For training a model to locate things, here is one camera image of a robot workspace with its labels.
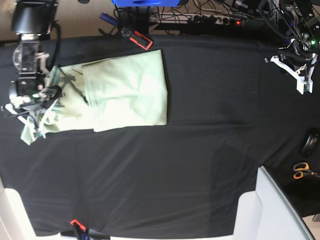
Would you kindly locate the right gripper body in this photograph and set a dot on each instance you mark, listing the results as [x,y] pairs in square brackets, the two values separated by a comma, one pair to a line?
[26,97]

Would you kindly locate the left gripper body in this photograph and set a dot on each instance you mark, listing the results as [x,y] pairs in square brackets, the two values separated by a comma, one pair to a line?
[299,57]

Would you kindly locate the light green T-shirt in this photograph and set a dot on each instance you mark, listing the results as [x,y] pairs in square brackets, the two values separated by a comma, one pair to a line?
[107,94]

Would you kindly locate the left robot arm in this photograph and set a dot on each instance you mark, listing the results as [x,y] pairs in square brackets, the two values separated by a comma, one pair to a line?
[295,23]

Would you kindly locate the black table cloth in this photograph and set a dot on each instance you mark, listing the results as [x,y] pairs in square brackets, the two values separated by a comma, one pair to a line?
[229,113]

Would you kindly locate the black tape roll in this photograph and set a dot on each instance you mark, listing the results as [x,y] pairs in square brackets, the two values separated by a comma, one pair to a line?
[309,145]

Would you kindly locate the white power strip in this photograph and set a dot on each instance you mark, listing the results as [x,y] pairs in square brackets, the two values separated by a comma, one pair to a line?
[184,18]

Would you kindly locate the black and red clamp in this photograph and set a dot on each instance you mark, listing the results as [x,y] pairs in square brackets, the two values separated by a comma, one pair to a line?
[137,38]

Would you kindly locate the white chair left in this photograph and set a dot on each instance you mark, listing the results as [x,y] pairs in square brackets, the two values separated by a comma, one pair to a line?
[14,221]

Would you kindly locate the white chair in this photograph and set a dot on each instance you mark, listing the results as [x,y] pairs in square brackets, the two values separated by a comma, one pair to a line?
[266,214]
[14,221]

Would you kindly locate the blue box stand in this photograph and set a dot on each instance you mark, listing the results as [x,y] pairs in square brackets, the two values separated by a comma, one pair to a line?
[145,3]

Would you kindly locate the white chair right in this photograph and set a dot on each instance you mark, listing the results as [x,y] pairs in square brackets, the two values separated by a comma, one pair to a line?
[266,214]

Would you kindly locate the red clamp bottom edge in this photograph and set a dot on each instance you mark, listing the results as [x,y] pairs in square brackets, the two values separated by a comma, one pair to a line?
[83,233]

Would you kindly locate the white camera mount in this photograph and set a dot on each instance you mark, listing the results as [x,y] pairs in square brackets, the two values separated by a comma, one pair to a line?
[303,75]
[34,118]

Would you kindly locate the orange handled scissors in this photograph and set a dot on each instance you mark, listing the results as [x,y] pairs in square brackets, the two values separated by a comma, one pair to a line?
[302,169]

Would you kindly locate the blue handle clamp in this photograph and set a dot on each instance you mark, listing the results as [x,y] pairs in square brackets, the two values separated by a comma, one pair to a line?
[109,19]

